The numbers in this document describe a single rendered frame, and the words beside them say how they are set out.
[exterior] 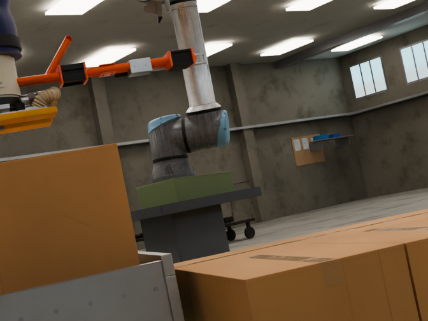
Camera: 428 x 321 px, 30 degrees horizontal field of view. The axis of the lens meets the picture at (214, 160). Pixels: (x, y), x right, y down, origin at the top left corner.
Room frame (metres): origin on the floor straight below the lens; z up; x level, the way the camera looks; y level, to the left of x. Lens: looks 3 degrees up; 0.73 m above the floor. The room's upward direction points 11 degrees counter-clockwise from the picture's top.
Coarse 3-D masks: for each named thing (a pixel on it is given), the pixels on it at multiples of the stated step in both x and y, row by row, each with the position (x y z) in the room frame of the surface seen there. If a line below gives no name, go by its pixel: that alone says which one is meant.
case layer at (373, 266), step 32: (384, 224) 2.60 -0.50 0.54; (416, 224) 2.34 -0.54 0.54; (224, 256) 2.60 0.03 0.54; (256, 256) 2.34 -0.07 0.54; (288, 256) 2.13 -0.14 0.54; (320, 256) 1.95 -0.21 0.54; (352, 256) 1.83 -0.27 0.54; (384, 256) 1.86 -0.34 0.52; (416, 256) 1.88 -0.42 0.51; (192, 288) 2.29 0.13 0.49; (224, 288) 1.94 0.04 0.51; (256, 288) 1.77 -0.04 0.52; (288, 288) 1.79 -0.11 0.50; (320, 288) 1.81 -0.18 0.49; (352, 288) 1.83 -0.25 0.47; (384, 288) 1.85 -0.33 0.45; (416, 288) 1.87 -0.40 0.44; (192, 320) 2.37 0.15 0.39; (224, 320) 2.01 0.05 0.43; (256, 320) 1.77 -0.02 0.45; (288, 320) 1.79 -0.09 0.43; (320, 320) 1.81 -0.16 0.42; (352, 320) 1.83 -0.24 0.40; (384, 320) 1.85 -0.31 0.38; (416, 320) 1.87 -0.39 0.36
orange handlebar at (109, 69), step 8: (104, 64) 2.48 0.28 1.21; (112, 64) 2.49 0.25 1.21; (120, 64) 2.49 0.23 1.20; (128, 64) 2.50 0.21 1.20; (152, 64) 2.52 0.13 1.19; (160, 64) 2.54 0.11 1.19; (88, 72) 2.46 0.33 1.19; (96, 72) 2.47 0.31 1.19; (104, 72) 2.48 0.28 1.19; (112, 72) 2.48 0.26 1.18; (120, 72) 2.54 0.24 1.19; (24, 80) 2.41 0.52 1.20; (32, 80) 2.41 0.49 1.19; (40, 80) 2.42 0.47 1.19; (48, 80) 2.44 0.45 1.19; (56, 80) 2.48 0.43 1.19
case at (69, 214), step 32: (32, 160) 2.26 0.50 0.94; (64, 160) 2.28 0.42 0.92; (96, 160) 2.31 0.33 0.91; (0, 192) 2.23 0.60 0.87; (32, 192) 2.25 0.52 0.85; (64, 192) 2.28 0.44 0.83; (96, 192) 2.31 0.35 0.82; (0, 224) 2.22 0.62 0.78; (32, 224) 2.25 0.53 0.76; (64, 224) 2.27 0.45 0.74; (96, 224) 2.30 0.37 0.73; (128, 224) 2.33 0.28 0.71; (0, 256) 2.22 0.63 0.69; (32, 256) 2.24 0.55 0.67; (64, 256) 2.27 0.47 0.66; (96, 256) 2.30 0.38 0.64; (128, 256) 2.32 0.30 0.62; (0, 288) 2.21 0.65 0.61
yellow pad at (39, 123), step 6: (36, 120) 2.48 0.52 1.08; (42, 120) 2.49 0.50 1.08; (48, 120) 2.49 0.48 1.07; (6, 126) 2.46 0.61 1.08; (12, 126) 2.46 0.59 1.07; (18, 126) 2.47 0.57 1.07; (24, 126) 2.48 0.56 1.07; (30, 126) 2.50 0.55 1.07; (36, 126) 2.53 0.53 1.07; (42, 126) 2.55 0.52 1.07; (48, 126) 2.58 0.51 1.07; (0, 132) 2.51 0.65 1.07; (6, 132) 2.54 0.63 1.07
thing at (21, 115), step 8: (16, 104) 2.32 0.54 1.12; (24, 104) 2.34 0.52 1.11; (8, 112) 2.29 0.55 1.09; (16, 112) 2.28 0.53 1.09; (24, 112) 2.29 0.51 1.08; (32, 112) 2.30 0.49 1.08; (40, 112) 2.30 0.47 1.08; (48, 112) 2.31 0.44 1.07; (56, 112) 2.32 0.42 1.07; (0, 120) 2.27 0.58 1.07; (8, 120) 2.29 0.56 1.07; (16, 120) 2.32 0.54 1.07; (24, 120) 2.35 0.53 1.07; (32, 120) 2.39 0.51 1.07
